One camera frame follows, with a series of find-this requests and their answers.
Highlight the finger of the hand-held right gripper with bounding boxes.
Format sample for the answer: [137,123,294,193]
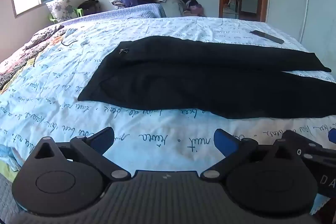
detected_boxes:
[282,127,336,161]

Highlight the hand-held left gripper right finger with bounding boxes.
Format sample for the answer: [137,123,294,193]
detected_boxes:
[200,129,302,180]

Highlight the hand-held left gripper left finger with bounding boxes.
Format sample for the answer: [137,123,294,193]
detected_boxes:
[31,126,132,184]

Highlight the black pants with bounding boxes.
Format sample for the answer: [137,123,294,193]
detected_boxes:
[78,35,336,119]

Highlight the light blue printed blanket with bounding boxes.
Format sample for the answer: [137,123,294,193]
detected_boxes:
[0,17,336,216]

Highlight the grey quilt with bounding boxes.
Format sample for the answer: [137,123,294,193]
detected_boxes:
[0,174,25,224]

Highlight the zebra patterned blanket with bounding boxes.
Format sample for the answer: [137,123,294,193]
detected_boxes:
[0,25,65,94]

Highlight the green plastic chair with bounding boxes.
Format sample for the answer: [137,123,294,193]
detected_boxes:
[47,7,84,24]

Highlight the blue striped blanket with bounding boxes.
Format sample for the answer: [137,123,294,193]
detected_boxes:
[60,3,167,23]

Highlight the dark bag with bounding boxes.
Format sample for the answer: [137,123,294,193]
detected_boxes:
[78,0,101,16]

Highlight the purple cloth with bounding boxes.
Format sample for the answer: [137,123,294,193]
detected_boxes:
[187,3,205,17]

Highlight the floral pillow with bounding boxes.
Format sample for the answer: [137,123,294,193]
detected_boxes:
[46,0,76,23]

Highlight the white wardrobe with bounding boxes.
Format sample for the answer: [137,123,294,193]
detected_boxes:
[265,0,336,77]

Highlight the grey cloth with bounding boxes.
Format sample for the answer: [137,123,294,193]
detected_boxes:
[160,0,184,17]

